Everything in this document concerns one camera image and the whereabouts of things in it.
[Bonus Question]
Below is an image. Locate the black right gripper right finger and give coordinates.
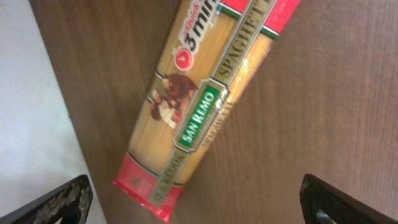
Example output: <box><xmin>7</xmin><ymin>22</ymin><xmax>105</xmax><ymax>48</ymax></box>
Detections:
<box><xmin>299</xmin><ymin>174</ymin><xmax>397</xmax><ymax>224</ymax></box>

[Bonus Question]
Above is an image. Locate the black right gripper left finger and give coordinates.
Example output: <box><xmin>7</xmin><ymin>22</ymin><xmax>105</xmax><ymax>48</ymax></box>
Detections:
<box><xmin>1</xmin><ymin>174</ymin><xmax>93</xmax><ymax>224</ymax></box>

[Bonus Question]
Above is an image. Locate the San Remo spaghetti packet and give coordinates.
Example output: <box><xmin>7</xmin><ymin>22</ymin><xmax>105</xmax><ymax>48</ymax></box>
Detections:
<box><xmin>114</xmin><ymin>0</ymin><xmax>299</xmax><ymax>222</ymax></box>

